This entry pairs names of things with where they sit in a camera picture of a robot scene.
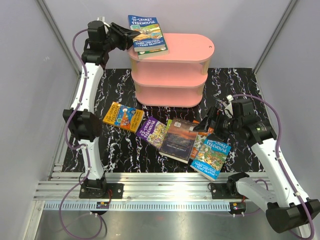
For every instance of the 26-storey treehouse blue book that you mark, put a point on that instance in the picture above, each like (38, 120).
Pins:
(210, 158)

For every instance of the dark brown paperback book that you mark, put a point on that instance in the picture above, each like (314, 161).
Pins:
(179, 140)

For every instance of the green paperback book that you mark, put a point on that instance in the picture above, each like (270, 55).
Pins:
(155, 51)

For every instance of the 65-storey treehouse green book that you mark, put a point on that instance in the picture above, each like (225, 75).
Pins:
(169, 122)

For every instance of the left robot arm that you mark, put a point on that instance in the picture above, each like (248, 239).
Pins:
(82, 127)

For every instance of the aluminium mounting rail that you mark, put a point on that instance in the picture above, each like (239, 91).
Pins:
(142, 192)

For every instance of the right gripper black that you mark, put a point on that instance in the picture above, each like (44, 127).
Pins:
(213, 115)

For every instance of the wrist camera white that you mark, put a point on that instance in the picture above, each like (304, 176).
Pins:
(103, 20)
(227, 106)

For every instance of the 78-storey treehouse orange book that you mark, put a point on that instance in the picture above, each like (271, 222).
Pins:
(199, 140)

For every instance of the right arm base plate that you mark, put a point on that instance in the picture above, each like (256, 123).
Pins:
(221, 191)

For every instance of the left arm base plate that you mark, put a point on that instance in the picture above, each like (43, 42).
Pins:
(108, 190)

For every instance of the pink three-tier shelf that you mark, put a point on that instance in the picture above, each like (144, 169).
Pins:
(175, 79)

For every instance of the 52-storey treehouse purple book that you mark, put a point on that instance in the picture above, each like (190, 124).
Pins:
(153, 132)

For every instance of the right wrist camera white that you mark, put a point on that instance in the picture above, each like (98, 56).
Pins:
(227, 106)

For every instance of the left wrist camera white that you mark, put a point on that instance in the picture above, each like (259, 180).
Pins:
(103, 20)

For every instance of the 91-storey treehouse blue book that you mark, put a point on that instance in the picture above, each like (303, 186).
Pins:
(136, 21)

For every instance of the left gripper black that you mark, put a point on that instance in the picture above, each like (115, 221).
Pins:
(121, 32)

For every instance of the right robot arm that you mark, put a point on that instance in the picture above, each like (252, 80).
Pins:
(288, 206)

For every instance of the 130-storey treehouse orange book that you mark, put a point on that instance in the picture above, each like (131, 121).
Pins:
(124, 117)

